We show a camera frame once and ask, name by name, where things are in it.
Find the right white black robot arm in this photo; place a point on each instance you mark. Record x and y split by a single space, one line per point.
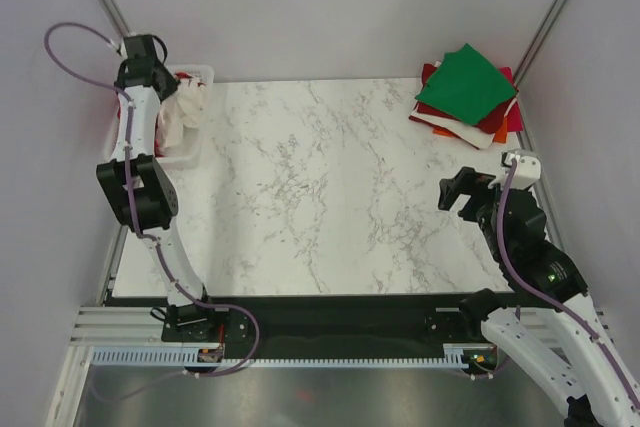
587 380

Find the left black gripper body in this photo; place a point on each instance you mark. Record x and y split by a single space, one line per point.
170 81

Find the white coca-cola t-shirt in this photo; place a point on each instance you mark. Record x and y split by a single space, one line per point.
183 110

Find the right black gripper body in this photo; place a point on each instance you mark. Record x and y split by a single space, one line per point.
479 208

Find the white plastic basket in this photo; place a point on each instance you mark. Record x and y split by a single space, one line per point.
192 112

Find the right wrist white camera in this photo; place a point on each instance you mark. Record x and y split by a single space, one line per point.
527 169

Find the folded orange t-shirt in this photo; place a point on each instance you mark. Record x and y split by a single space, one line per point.
469 134

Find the white slotted cable duct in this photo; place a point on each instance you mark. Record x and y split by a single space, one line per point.
447 356

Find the crumpled red t-shirt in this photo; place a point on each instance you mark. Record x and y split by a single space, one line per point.
186 77

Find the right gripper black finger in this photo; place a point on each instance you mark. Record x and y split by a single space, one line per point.
470 182
449 191

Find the folded pink red t-shirt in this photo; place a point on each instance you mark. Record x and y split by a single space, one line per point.
512 119

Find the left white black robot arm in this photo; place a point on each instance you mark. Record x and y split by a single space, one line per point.
142 196

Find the right aluminium corner post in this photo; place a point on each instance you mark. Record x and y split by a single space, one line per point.
543 31

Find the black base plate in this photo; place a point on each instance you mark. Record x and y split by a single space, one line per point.
342 324

